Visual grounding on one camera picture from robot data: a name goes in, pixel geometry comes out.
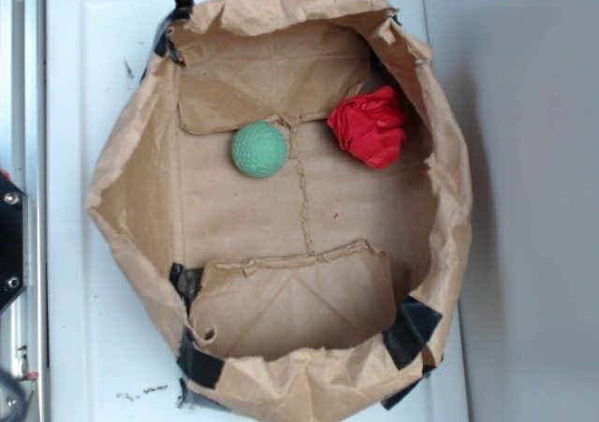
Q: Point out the green dimpled ball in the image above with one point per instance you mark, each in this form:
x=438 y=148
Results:
x=259 y=150

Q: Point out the red crumpled paper ball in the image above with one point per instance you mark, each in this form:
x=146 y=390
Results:
x=370 y=127

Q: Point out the brown paper bag tray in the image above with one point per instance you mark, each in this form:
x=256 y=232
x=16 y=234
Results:
x=327 y=287

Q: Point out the white plastic board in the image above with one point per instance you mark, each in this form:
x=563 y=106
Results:
x=108 y=362

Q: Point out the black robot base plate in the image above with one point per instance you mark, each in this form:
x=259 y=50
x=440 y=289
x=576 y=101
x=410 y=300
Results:
x=13 y=275

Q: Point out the aluminium frame rail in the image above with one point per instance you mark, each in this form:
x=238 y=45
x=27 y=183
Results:
x=24 y=334

